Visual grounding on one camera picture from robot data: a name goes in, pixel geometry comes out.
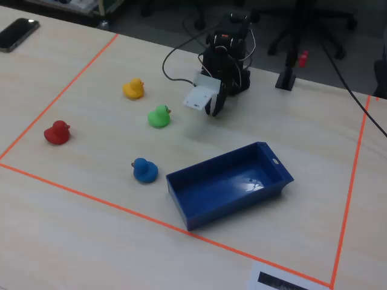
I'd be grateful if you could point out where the orange tape strip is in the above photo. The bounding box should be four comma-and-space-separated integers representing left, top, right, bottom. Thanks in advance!
330, 94, 372, 289
0, 162, 333, 288
0, 33, 119, 161

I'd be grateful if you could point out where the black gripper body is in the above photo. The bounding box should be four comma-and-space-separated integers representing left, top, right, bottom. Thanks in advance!
201, 42, 242, 91

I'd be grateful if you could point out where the blue plastic box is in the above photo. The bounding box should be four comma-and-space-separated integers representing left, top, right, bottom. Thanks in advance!
165, 141, 294, 232

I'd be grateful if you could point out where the red rubber duck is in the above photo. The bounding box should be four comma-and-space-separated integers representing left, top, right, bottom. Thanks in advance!
44, 120, 71, 146

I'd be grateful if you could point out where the blue rubber duck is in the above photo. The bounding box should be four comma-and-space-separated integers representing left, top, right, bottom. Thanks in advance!
131, 157, 159, 184

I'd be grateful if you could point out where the white paper with black print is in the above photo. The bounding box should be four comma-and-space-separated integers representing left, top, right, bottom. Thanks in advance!
246, 261, 332, 290

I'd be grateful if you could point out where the black clamp stand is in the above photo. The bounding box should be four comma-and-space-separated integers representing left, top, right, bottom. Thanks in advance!
275, 0, 306, 91

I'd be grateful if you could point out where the yellow rubber duck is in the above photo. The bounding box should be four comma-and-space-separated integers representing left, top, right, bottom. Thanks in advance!
122, 78, 145, 100

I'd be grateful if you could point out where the black thick cable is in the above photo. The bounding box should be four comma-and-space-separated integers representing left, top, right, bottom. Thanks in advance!
319, 36, 387, 137

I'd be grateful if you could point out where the black office chair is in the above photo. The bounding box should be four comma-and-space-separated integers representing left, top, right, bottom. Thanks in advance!
267, 0, 358, 60

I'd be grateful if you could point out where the green rubber duck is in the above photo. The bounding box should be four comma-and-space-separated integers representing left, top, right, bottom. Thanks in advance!
147, 104, 172, 129

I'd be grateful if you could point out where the black camera cable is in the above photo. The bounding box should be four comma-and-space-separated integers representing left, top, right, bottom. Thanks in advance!
162, 28, 216, 86

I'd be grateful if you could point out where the black smartphone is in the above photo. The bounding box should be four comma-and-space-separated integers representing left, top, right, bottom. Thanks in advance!
0, 17, 41, 54

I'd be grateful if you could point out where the white camera box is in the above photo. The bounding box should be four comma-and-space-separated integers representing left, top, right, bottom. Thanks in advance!
182, 71, 222, 112

